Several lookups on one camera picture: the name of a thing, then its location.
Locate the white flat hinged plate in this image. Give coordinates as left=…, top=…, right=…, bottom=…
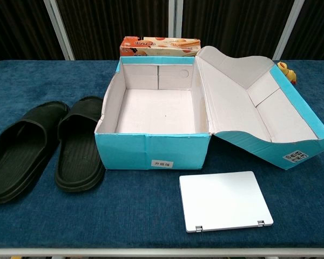
left=179, top=171, right=274, bottom=233

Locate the black slipper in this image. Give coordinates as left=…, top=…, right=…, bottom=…
left=55, top=96, right=106, bottom=193
left=0, top=100, right=70, bottom=205

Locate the white partition frame post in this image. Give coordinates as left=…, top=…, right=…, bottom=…
left=43, top=0, right=76, bottom=60
left=272, top=0, right=306, bottom=60
left=168, top=0, right=182, bottom=38

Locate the light blue shoe box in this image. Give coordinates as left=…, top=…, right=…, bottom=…
left=93, top=45, right=324, bottom=171

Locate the orange biscuit box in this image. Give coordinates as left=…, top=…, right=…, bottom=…
left=119, top=36, right=201, bottom=59

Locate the yellow banana toy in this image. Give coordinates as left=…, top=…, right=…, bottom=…
left=276, top=62, right=299, bottom=86

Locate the dark blue table cloth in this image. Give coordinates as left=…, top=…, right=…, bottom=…
left=0, top=59, right=324, bottom=249

